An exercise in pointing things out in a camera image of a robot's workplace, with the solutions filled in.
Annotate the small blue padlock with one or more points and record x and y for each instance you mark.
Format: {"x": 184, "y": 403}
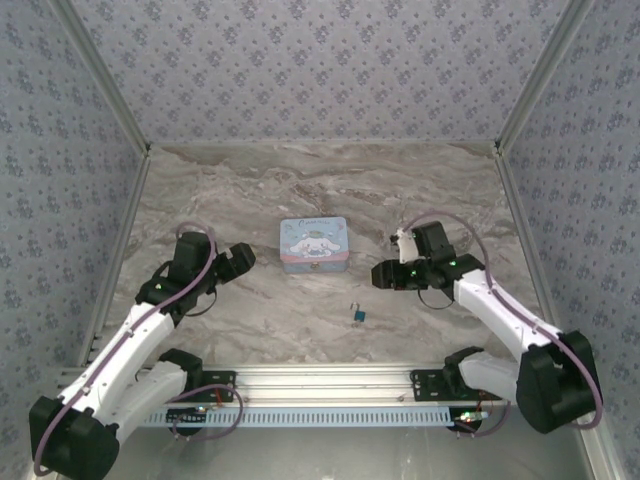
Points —
{"x": 359, "y": 315}

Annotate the blue cartoon tin box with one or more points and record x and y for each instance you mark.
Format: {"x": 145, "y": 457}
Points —
{"x": 315, "y": 245}

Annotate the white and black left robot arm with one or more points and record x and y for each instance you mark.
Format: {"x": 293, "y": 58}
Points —
{"x": 125, "y": 345}

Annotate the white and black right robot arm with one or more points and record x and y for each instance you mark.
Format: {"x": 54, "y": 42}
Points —
{"x": 500, "y": 310}

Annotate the aluminium table edge bar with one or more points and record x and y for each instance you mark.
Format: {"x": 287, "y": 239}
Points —
{"x": 125, "y": 230}
{"x": 522, "y": 225}

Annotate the steel sheet tray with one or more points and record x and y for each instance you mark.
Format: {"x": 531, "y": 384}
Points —
{"x": 320, "y": 455}

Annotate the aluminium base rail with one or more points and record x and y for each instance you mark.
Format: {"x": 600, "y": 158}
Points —
{"x": 320, "y": 382}

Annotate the aluminium frame post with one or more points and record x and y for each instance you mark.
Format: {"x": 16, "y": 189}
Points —
{"x": 105, "y": 80}
{"x": 545, "y": 75}

